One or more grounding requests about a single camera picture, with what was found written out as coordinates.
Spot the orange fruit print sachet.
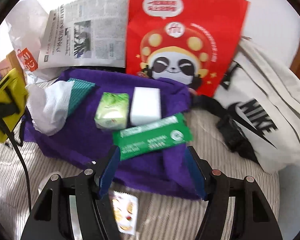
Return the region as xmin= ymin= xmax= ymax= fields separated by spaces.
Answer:
xmin=109 ymin=191 xmax=139 ymax=236

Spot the green tissue pack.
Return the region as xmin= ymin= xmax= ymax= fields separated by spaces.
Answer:
xmin=94 ymin=92 xmax=129 ymax=130

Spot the yellow black pouch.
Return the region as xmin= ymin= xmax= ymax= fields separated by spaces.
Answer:
xmin=0 ymin=68 xmax=29 ymax=131

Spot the striped bed quilt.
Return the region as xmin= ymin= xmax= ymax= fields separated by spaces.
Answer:
xmin=0 ymin=78 xmax=281 ymax=240

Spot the purple fleece towel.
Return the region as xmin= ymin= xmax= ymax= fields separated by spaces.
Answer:
xmin=24 ymin=68 xmax=197 ymax=199

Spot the green wet wipe sachet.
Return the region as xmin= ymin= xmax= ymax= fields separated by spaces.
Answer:
xmin=113 ymin=113 xmax=193 ymax=160

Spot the white Nike waist bag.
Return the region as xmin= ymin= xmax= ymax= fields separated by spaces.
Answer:
xmin=213 ymin=38 xmax=300 ymax=173

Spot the teal striped cloth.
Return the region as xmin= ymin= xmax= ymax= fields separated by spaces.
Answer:
xmin=68 ymin=78 xmax=95 ymax=117

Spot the white sponge block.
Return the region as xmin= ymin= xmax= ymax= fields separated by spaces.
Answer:
xmin=130 ymin=87 xmax=161 ymax=126

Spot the folded newspaper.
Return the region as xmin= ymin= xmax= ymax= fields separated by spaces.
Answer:
xmin=38 ymin=0 xmax=128 ymax=69

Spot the red panda paper bag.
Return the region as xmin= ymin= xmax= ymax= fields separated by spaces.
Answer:
xmin=126 ymin=0 xmax=249 ymax=96

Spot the white Miniso plastic bag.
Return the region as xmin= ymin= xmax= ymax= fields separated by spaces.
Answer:
xmin=5 ymin=0 xmax=63 ymax=83

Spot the black cable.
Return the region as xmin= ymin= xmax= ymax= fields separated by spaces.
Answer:
xmin=0 ymin=104 xmax=33 ymax=213

